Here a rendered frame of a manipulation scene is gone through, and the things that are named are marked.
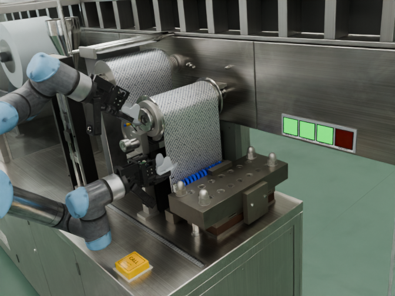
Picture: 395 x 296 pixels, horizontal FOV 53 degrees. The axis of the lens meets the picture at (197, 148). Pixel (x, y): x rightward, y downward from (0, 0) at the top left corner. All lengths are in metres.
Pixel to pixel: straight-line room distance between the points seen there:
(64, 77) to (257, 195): 0.66
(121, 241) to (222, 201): 0.35
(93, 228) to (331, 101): 0.75
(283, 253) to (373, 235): 1.48
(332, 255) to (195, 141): 1.56
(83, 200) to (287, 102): 0.67
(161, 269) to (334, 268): 1.56
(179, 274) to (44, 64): 0.65
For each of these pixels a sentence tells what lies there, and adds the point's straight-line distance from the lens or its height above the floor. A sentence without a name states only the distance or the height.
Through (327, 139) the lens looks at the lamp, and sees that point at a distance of 1.22.
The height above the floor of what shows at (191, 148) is 1.12.
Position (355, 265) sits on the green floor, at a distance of 2.61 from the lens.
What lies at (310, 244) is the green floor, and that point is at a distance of 2.73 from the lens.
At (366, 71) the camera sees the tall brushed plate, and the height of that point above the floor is 1.38.
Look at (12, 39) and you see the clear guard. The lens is 2.08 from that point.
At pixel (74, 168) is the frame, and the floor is 1.01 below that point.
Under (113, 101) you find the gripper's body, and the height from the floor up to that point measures 1.34.
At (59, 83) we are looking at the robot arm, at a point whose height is 1.43.
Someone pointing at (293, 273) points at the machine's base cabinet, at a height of 0.61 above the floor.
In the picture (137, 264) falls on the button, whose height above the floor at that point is 0.92.
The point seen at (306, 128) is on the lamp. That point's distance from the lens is 1.25.
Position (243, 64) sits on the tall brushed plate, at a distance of 1.35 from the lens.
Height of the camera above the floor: 1.64
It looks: 23 degrees down
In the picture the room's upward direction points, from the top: 6 degrees counter-clockwise
